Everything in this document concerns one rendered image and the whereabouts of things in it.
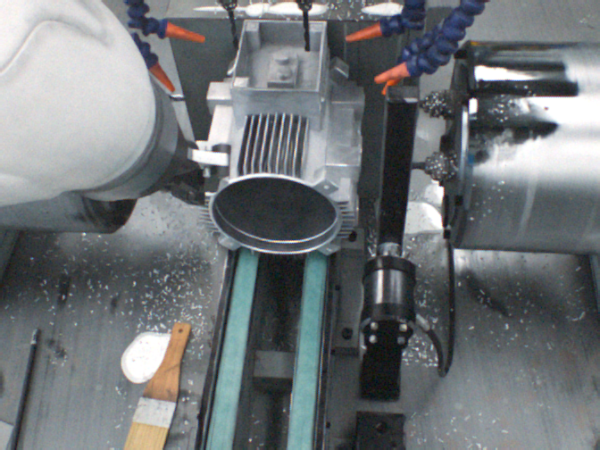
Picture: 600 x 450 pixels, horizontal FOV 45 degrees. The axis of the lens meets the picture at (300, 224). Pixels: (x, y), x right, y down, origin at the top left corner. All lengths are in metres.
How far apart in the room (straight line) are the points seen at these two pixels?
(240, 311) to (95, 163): 0.56
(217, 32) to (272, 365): 0.43
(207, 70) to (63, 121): 0.66
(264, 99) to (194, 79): 0.19
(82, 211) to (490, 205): 0.46
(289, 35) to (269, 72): 0.07
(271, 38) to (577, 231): 0.42
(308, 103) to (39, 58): 0.54
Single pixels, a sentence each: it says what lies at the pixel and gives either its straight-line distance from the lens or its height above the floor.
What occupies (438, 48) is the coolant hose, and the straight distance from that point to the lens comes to 0.69.
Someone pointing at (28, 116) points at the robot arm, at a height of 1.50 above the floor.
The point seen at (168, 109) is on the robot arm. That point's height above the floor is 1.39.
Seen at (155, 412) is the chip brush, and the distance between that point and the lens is 0.99.
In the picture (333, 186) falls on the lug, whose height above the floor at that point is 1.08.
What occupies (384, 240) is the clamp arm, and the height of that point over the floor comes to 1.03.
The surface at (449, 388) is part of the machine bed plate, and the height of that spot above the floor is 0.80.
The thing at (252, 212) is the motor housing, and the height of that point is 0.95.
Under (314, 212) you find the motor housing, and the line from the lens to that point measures 0.93.
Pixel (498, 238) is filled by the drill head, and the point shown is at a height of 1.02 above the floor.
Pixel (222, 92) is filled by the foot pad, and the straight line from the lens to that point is 0.92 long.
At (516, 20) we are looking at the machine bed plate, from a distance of 1.48.
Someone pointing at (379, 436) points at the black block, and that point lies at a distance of 0.89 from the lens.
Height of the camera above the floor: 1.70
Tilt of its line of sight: 54 degrees down
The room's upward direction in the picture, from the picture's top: 5 degrees counter-clockwise
